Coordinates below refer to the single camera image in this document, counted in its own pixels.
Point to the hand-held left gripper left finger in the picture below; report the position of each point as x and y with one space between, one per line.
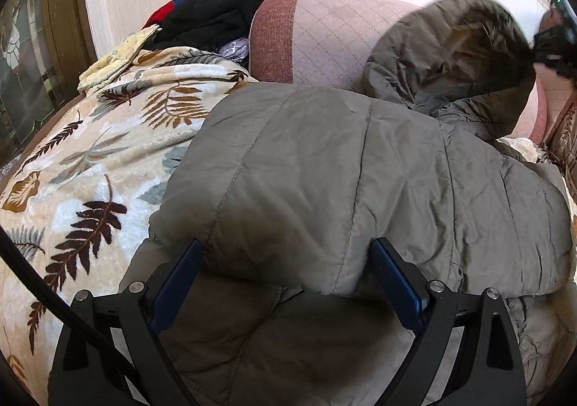
173 293

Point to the beige patterned sofa cover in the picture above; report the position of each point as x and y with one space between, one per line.
563 140

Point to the red garment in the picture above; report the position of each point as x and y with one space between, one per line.
164 11

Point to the leaf print fleece blanket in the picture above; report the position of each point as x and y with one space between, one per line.
90 153

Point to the grey quilted jacket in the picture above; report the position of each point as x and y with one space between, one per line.
315 171

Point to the purple patterned cloth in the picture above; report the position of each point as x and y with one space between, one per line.
234 48

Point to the yellow floral cloth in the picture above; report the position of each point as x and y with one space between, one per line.
117 56

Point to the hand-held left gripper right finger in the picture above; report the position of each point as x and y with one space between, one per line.
399 288

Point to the black garment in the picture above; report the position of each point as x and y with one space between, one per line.
216 18

